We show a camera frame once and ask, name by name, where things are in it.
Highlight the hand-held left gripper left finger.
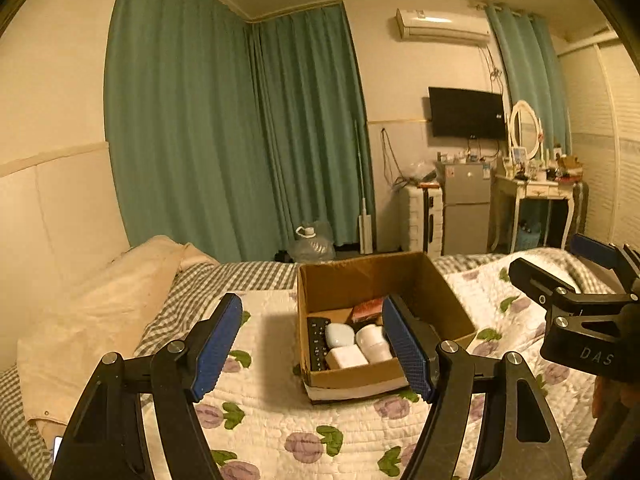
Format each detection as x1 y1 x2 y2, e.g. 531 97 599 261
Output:
50 292 243 480

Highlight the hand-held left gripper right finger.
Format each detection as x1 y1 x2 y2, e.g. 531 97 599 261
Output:
382 294 573 480

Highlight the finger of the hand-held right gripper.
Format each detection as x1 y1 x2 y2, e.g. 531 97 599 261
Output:
571 232 640 296
508 257 636 311

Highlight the red patterned packet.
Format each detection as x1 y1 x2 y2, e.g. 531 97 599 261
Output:
350 299 386 325

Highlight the white square charger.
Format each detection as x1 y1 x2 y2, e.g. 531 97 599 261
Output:
326 347 368 371

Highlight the light blue earbud case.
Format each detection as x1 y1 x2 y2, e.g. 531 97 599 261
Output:
325 323 357 349

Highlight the brown cardboard box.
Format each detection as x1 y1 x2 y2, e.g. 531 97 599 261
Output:
296 251 477 403

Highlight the black remote control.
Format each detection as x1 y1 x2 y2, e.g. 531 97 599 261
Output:
306 316 333 372

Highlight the person's right hand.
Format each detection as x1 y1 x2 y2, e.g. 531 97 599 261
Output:
592 376 640 413

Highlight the blue basket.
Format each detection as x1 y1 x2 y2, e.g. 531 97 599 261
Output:
515 220 543 248

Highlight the white vanity table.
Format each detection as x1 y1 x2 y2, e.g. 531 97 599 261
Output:
492 172 576 253

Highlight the white louvred wardrobe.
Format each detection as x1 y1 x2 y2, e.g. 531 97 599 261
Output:
557 30 640 261

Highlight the grey fridge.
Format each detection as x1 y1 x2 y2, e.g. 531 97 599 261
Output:
435 160 493 256

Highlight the white floral quilt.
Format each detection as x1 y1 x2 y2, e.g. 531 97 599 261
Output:
135 247 640 480

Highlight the beige pillow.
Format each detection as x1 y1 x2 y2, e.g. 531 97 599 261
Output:
17 235 221 441

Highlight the white flat mop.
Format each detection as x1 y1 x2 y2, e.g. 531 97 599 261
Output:
352 119 376 255

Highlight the clear water bottle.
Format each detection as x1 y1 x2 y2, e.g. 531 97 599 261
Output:
287 220 336 261

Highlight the oval vanity mirror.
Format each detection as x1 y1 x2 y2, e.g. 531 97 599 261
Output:
506 100 545 161

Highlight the clear plastic bag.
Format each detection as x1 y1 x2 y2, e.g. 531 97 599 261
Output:
400 160 436 186

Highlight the narrow green curtain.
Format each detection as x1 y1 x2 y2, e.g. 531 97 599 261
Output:
485 4 573 153

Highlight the cream padded headboard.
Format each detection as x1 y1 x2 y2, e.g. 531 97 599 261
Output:
0 142 133 371

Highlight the wide green curtain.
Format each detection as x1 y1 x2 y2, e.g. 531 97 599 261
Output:
102 0 376 263

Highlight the white air conditioner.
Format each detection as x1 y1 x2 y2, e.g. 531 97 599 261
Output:
396 7 492 47

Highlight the black wall television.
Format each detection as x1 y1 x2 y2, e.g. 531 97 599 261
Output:
428 86 506 141

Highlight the black wall cable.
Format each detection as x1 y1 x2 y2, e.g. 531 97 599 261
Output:
381 127 406 186

